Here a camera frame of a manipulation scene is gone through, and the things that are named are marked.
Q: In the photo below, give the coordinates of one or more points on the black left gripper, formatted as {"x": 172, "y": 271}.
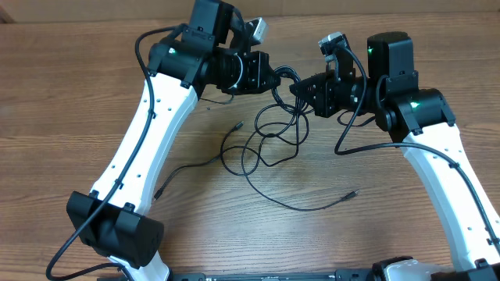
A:
{"x": 258, "y": 64}

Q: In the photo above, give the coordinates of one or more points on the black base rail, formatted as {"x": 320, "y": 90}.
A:
{"x": 273, "y": 276}

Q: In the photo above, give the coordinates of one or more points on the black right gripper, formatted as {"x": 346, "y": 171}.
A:
{"x": 323, "y": 103}

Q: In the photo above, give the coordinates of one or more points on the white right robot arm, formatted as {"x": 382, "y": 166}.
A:
{"x": 422, "y": 125}

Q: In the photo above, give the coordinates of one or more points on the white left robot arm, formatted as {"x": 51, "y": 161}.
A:
{"x": 215, "y": 47}

